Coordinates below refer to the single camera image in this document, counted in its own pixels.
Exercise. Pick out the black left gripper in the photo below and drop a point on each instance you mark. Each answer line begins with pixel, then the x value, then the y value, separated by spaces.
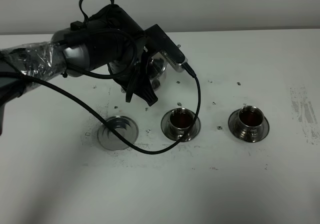
pixel 136 82

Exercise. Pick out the stainless steel teapot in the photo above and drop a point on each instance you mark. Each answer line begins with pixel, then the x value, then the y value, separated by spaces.
pixel 156 66

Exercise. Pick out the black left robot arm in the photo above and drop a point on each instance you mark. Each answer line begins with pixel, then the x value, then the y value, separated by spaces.
pixel 109 45

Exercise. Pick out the middle stainless steel saucer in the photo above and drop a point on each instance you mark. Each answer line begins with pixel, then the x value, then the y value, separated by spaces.
pixel 194 131

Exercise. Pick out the stainless steel saucer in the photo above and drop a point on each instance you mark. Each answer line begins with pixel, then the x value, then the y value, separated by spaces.
pixel 194 131
pixel 235 130

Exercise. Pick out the middle stainless steel teacup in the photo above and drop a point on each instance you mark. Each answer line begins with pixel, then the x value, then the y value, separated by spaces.
pixel 180 119

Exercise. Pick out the stainless steel teacup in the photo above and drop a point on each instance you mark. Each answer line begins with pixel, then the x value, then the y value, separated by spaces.
pixel 180 119
pixel 250 121

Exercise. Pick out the right stainless steel saucer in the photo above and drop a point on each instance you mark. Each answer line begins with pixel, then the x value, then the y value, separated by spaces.
pixel 235 130

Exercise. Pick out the right stainless steel teacup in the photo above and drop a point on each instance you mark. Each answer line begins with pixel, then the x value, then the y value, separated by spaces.
pixel 250 121

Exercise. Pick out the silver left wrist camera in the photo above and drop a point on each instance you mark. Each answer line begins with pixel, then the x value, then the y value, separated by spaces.
pixel 159 42

